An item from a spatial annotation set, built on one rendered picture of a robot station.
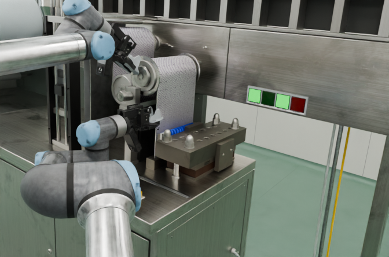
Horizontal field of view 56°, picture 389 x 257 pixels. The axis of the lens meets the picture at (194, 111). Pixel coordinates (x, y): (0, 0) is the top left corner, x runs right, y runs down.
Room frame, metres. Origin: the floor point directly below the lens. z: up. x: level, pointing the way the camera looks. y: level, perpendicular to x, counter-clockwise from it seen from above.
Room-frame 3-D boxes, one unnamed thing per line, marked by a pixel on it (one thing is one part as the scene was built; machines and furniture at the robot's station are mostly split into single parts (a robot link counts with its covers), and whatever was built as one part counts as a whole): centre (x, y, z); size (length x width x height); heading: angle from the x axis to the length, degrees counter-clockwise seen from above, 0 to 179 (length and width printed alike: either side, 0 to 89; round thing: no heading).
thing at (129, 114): (1.22, 0.21, 1.12); 0.12 x 0.08 x 0.09; 145
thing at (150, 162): (1.41, 0.07, 0.92); 0.28 x 0.04 x 0.04; 145
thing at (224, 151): (1.33, -0.13, 0.97); 0.10 x 0.03 x 0.11; 145
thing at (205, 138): (1.37, -0.05, 1.00); 0.40 x 0.16 x 0.06; 145
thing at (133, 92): (1.33, 0.25, 1.05); 0.06 x 0.05 x 0.31; 145
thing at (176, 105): (1.41, 0.07, 1.11); 0.23 x 0.01 x 0.18; 145
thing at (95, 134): (1.09, 0.30, 1.11); 0.11 x 0.08 x 0.09; 145
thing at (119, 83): (1.52, 0.22, 1.18); 0.26 x 0.12 x 0.12; 145
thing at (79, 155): (1.08, 0.32, 1.01); 0.11 x 0.08 x 0.11; 107
